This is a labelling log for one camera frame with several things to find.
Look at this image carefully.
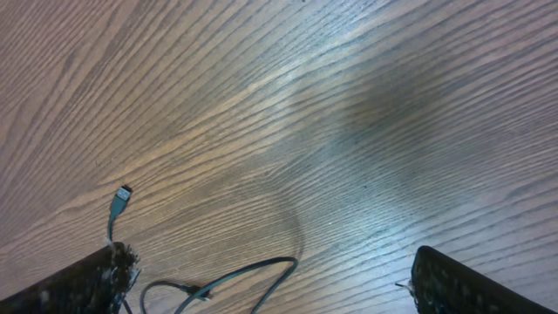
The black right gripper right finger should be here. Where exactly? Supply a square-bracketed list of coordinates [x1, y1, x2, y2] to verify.
[399, 246, 557, 314]

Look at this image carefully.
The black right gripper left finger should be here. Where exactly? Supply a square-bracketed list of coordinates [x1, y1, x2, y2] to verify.
[1, 242, 140, 314]

